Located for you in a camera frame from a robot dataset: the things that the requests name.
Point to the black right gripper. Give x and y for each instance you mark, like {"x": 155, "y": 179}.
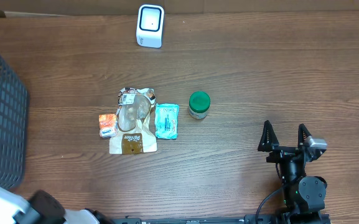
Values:
{"x": 268, "y": 140}

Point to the green lid jar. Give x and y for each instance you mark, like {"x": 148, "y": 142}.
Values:
{"x": 199, "y": 104}

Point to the green toilet tissue pack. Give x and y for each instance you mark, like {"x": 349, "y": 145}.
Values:
{"x": 166, "y": 120}

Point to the beige snack bag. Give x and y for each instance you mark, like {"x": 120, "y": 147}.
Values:
{"x": 133, "y": 118}

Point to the orange white small packet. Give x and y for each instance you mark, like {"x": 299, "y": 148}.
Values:
{"x": 108, "y": 126}

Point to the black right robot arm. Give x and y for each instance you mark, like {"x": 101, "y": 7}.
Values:
{"x": 304, "y": 196}

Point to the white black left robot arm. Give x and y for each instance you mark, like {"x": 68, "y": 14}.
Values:
{"x": 42, "y": 208}

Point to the white barcode scanner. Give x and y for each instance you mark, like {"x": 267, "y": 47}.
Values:
{"x": 150, "y": 25}

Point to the dark grey mesh basket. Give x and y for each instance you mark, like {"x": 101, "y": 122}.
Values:
{"x": 14, "y": 104}

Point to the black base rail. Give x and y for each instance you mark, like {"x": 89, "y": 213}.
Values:
{"x": 247, "y": 219}

